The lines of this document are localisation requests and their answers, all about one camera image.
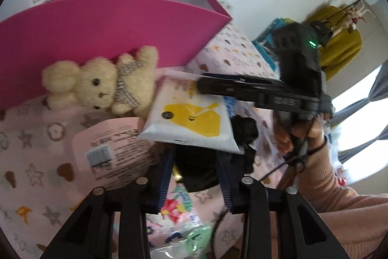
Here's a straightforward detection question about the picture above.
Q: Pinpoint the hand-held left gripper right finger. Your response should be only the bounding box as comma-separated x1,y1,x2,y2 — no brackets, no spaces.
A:
216,152,350,259

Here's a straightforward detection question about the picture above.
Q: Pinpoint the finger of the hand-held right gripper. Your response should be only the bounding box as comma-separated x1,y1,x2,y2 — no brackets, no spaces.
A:
196,78,263,105
202,73,287,87

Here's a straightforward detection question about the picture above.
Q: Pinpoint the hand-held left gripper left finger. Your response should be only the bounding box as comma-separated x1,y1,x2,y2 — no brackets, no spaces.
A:
39,149,176,259

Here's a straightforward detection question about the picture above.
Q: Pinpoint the black cloth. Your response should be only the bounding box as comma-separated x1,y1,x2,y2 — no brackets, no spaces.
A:
174,115,260,193

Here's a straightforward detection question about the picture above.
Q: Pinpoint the white yellow wipes packet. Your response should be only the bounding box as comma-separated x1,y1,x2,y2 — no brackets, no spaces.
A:
139,70,245,155

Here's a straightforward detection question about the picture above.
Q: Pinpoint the pink packet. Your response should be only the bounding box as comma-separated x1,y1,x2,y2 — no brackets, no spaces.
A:
72,117,162,192

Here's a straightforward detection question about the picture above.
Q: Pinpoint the cream teddy bear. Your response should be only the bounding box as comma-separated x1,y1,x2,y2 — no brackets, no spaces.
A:
42,46,160,117

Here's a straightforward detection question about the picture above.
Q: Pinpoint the pink cardboard box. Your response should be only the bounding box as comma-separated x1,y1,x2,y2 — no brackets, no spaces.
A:
0,0,233,111

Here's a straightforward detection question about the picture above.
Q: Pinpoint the person's right forearm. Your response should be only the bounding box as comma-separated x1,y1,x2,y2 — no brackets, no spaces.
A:
267,141,388,259

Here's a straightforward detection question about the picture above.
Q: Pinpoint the person's right hand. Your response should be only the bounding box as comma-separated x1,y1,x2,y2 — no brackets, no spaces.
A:
272,112,328,163

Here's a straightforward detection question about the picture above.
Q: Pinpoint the colourful flower booklet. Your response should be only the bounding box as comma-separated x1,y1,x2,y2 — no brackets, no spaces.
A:
145,183,213,259

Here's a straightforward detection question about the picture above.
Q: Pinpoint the blue bag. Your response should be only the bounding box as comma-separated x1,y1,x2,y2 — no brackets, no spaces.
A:
253,18,299,73

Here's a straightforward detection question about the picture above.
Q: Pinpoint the yellow garment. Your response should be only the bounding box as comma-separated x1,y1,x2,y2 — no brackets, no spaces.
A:
309,6,363,73

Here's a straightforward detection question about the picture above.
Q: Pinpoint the grey curtain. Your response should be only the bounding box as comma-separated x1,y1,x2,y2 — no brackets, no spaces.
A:
330,65,388,168

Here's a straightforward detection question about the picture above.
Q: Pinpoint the coat rack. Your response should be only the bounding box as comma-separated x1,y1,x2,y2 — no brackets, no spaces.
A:
336,0,375,33

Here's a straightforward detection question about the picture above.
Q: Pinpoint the pink printed blanket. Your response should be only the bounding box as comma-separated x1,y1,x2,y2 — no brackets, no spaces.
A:
0,0,284,259

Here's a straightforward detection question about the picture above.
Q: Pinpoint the black cable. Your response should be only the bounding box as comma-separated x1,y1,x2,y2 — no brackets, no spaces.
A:
210,153,307,259

